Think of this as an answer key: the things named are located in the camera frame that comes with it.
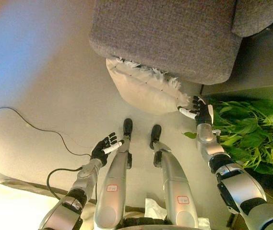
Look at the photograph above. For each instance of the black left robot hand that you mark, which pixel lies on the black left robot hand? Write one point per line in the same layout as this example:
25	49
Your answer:
100	150

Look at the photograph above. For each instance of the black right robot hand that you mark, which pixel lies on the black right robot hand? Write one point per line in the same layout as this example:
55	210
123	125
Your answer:
205	111

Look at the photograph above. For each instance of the white fringed pillow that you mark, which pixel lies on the white fringed pillow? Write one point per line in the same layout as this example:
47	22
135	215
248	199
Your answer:
144	89

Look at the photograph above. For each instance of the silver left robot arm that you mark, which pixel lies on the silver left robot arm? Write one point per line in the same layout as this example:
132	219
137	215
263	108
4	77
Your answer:
66	200

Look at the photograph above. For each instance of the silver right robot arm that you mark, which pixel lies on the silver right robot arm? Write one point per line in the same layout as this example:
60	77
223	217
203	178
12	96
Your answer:
235	177

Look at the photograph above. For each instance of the grey fabric sofa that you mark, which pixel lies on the grey fabric sofa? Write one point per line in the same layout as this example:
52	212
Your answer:
174	36

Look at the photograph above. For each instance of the silver left robot leg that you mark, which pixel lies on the silver left robot leg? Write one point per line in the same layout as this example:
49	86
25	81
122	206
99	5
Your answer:
117	177

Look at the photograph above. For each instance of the silver robot leg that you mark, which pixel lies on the silver robot leg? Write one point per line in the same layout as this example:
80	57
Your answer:
117	177
174	182

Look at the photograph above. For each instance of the green leafy houseplant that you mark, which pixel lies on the green leafy houseplant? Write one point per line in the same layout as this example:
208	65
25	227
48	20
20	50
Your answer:
251	134

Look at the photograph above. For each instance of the silver right robot leg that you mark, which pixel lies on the silver right robot leg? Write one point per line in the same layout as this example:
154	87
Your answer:
174	182

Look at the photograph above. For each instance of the white crumpled paper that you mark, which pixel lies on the white crumpled paper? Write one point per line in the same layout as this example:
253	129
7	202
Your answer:
156	209

